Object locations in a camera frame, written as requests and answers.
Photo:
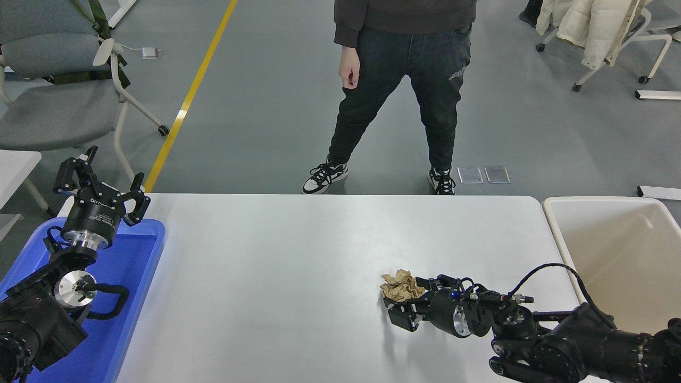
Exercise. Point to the blue plastic tray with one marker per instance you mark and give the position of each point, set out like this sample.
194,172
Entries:
127,276

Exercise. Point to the white power adapter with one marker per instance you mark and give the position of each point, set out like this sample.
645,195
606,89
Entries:
150,52

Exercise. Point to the small white side table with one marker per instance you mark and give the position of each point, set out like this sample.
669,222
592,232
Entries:
16,165

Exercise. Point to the white table foot bar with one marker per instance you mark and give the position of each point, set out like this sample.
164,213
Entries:
659,192
659,94
121,13

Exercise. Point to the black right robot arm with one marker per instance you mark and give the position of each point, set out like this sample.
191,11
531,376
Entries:
574,346

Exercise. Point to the large pale plastic bin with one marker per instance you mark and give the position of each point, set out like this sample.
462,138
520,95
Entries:
612,244

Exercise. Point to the cream padded coat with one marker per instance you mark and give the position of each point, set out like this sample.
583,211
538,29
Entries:
585,26

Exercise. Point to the grey office chair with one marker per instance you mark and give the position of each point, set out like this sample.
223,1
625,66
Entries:
53,111

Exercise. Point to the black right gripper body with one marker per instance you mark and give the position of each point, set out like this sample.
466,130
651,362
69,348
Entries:
440,311

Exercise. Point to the person's right hand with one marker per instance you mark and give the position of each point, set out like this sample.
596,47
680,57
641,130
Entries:
349,66

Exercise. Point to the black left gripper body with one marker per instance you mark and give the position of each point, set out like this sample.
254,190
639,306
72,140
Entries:
97,218

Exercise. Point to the person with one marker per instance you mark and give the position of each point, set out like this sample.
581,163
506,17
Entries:
409,69
529,18

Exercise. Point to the tan paper ball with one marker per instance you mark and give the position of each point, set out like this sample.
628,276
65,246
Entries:
399,287

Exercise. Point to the silver floor socket cover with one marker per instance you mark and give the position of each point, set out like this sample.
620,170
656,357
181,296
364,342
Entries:
470,175
497,174

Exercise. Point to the white-framed office chair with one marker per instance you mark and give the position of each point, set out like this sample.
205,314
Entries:
659,37

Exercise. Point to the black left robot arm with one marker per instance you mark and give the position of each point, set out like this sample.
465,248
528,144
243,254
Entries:
32,319

